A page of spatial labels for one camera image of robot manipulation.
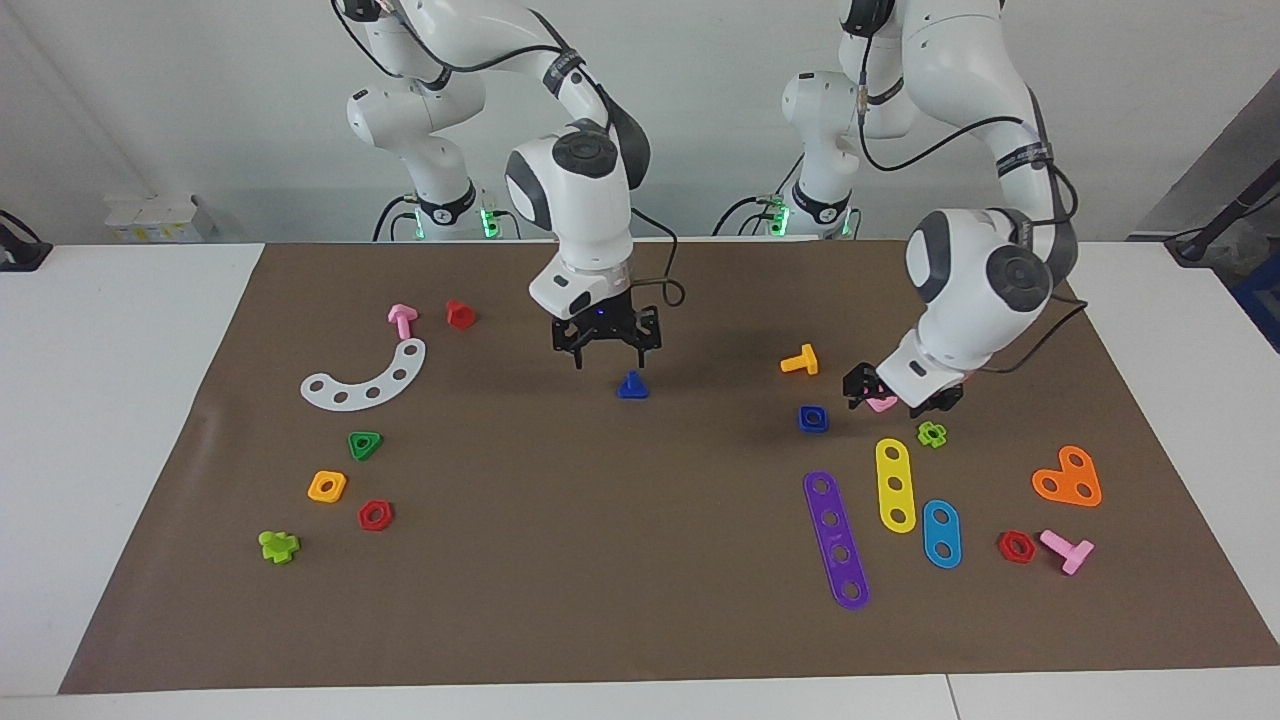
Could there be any yellow three-hole plastic strip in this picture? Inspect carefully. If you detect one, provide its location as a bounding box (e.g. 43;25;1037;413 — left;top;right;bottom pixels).
875;438;917;534

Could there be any purple four-hole plastic strip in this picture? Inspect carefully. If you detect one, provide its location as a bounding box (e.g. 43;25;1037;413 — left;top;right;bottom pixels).
803;471;871;611

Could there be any blue two-hole plastic strip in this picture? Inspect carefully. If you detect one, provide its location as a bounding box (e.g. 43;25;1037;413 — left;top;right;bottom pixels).
922;499;962;570

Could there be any orange heart-shaped plastic plate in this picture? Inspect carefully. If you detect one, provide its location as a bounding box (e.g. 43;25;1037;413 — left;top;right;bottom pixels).
1031;445;1103;508

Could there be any brown paper table mat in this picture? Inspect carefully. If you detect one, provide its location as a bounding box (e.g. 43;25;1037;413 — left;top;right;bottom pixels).
58;240;1280;694

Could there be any white curved five-hole plate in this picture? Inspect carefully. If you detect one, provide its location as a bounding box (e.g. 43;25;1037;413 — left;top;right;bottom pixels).
300;338;427;412

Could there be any blue crate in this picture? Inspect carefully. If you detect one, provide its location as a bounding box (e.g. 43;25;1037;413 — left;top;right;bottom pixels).
1232;255;1280;353

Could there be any black stand pole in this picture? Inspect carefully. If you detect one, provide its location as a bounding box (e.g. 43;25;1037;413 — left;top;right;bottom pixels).
1165;165;1280;266

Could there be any white cardboard box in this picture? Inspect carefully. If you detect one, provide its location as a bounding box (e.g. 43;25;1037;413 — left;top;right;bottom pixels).
104;193;217;244

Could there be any black clamp device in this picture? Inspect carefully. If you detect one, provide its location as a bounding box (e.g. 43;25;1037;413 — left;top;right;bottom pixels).
0;209;53;273

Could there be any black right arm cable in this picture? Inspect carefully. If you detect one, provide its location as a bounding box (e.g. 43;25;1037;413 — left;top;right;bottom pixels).
330;0;687;307

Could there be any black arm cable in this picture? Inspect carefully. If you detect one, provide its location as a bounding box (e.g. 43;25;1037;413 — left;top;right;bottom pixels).
330;0;687;307
838;0;1089;376

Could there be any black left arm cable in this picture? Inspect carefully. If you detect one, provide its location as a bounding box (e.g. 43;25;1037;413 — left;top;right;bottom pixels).
838;0;1089;376

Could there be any black base power cable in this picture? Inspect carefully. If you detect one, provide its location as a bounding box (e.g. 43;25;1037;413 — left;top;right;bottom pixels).
372;193;413;243
712;193;791;238

